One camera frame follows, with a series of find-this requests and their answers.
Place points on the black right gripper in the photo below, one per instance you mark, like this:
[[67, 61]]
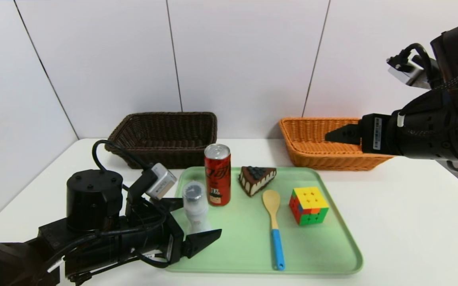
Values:
[[375, 134]]

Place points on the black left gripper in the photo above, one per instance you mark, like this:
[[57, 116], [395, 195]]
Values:
[[174, 243]]

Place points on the white translucent plastic bottle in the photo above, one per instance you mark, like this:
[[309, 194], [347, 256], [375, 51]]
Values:
[[195, 206]]

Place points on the red soda can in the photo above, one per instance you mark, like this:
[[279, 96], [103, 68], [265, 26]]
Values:
[[218, 178]]

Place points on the colourful puzzle cube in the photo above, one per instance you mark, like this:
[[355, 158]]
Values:
[[310, 198]]

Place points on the chocolate blueberry cake slice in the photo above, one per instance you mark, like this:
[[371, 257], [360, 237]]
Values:
[[255, 180]]

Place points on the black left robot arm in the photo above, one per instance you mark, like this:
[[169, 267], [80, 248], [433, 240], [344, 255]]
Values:
[[94, 198]]

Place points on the orange wicker basket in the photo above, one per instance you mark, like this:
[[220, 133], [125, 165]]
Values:
[[312, 159]]

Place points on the dark brown wicker basket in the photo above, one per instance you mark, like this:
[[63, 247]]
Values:
[[173, 157]]

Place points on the light green plastic tray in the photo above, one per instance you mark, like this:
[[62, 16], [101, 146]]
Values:
[[245, 242]]

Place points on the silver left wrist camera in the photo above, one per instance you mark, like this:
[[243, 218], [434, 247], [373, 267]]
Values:
[[161, 180]]

